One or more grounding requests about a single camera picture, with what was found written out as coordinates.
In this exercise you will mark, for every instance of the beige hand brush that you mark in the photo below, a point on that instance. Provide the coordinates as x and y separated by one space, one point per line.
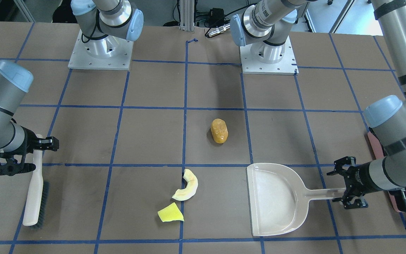
34 211

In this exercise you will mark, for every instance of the curved melon rind piece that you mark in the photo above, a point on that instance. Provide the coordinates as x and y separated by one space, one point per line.
190 189

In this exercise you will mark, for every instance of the silver cylinder connector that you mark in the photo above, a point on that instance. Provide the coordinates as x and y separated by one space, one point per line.
217 31

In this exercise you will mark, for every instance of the orange potato-like object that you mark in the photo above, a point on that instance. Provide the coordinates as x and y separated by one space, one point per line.
219 131

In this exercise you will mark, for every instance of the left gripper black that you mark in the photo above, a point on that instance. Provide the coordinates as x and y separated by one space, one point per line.
358 176

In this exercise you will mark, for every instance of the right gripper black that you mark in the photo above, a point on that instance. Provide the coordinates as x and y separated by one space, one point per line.
29 138

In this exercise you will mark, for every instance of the beige dustpan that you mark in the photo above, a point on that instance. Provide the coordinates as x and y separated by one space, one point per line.
279 199

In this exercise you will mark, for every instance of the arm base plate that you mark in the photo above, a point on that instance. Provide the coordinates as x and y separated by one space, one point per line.
110 53
261 58

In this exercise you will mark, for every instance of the yellow green sponge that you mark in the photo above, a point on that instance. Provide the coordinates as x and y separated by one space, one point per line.
171 213

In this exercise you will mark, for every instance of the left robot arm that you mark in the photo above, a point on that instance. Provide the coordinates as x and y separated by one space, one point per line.
386 118

